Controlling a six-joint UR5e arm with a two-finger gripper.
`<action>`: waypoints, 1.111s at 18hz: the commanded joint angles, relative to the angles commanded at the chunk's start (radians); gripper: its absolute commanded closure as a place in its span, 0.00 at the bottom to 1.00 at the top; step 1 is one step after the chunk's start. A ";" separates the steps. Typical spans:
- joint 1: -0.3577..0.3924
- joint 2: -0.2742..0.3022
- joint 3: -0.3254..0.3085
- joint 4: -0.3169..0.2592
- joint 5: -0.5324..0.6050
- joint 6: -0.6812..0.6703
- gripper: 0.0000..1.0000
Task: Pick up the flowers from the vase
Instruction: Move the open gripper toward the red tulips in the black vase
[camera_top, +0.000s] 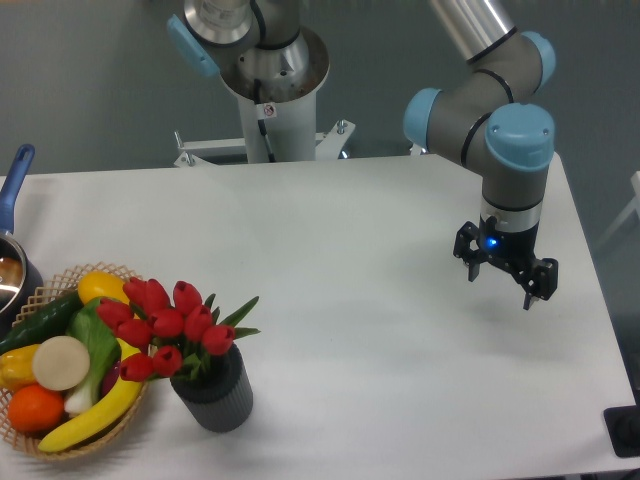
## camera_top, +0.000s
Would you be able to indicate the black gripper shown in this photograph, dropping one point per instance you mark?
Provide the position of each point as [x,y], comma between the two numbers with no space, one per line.
[511,252]

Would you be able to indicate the red tulip bouquet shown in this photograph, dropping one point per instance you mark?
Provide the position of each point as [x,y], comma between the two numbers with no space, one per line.
[178,335]

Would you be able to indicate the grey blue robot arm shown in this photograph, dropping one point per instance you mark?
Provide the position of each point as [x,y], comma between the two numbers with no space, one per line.
[487,126]

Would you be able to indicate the dark grey ribbed vase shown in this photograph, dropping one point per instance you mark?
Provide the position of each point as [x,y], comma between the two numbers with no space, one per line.
[223,402]

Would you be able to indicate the black device at table edge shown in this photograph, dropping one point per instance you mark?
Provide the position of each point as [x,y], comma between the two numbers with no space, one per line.
[623,428]

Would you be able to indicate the yellow banana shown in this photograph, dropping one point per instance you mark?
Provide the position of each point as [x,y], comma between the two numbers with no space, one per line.
[99,418]

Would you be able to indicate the yellow lemon squash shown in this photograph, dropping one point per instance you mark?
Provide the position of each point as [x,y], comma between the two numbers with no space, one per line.
[97,284]

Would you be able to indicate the purple red fruit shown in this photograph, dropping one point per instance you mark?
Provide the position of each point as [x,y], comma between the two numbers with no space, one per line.
[110,379]

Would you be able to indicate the green bok choy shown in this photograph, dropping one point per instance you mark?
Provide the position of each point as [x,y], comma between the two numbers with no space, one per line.
[104,350]

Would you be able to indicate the beige round radish slice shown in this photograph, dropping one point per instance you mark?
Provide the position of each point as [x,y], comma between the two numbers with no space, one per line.
[60,363]

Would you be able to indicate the dark green cucumber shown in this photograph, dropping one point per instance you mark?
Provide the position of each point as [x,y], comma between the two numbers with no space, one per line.
[50,320]

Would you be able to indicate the orange fruit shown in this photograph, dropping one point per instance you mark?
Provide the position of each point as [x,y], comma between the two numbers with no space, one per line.
[35,409]

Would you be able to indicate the yellow bell pepper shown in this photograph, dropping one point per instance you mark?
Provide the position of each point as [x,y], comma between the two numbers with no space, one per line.
[16,368]

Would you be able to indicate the woven wicker basket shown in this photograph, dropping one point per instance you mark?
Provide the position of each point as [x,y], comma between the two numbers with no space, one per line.
[28,444]

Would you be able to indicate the white frame at right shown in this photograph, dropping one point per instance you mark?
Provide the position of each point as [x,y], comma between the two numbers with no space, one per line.
[631,209]

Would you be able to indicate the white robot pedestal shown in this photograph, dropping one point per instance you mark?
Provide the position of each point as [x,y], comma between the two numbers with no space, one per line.
[276,93]

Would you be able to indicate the blue handled saucepan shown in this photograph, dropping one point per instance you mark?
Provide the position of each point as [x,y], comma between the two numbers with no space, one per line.
[19,277]

